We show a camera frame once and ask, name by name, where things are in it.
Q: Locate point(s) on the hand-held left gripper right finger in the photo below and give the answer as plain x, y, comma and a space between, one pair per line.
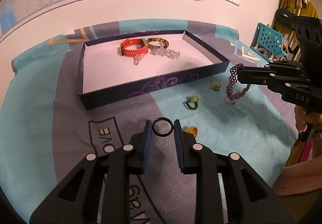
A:
179, 148

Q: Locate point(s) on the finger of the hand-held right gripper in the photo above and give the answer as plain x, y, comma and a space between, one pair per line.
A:
256, 76
286, 65

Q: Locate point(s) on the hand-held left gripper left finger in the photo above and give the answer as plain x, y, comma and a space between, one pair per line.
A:
147, 146

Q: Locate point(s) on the dark blue box tray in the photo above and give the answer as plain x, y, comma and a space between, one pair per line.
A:
105, 73

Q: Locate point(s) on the orange wrist band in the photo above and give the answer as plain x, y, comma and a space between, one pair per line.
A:
130, 52

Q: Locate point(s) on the tortoiseshell bangle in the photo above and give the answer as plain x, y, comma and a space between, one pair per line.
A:
151, 43

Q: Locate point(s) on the person's right hand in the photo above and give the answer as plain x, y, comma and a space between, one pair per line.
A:
300, 120

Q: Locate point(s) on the blue perforated chair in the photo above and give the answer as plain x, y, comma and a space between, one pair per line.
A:
269, 37

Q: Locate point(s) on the yellow hanging garment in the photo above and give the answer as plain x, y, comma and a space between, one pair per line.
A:
286, 0

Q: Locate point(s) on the pink cloth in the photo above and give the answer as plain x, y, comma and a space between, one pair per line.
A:
296, 178

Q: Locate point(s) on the teal grey printed cloth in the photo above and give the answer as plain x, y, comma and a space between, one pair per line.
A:
37, 113

